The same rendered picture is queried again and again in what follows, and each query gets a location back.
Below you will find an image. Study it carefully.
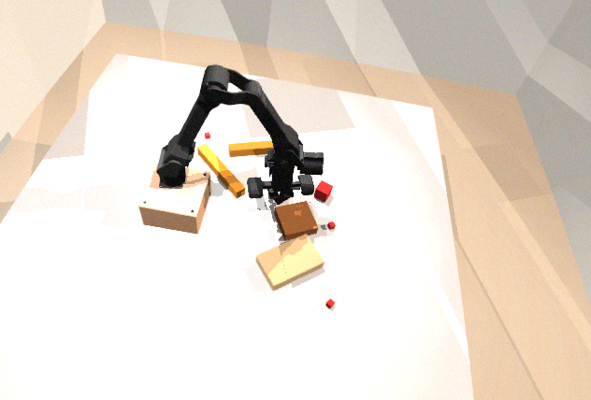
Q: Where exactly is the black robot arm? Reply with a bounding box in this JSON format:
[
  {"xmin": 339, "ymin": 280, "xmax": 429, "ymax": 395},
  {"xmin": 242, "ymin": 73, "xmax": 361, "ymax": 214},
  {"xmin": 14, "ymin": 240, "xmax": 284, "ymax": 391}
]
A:
[{"xmin": 155, "ymin": 64, "xmax": 324, "ymax": 189}]

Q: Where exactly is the white square block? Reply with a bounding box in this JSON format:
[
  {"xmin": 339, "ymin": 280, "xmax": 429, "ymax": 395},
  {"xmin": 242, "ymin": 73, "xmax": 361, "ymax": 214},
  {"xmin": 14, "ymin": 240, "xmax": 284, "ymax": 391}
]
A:
[{"xmin": 255, "ymin": 234, "xmax": 325, "ymax": 292}]

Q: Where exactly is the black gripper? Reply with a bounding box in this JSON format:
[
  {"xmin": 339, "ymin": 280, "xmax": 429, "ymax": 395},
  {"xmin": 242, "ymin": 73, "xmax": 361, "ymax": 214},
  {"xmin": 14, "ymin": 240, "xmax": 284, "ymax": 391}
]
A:
[{"xmin": 247, "ymin": 171, "xmax": 314, "ymax": 205}]

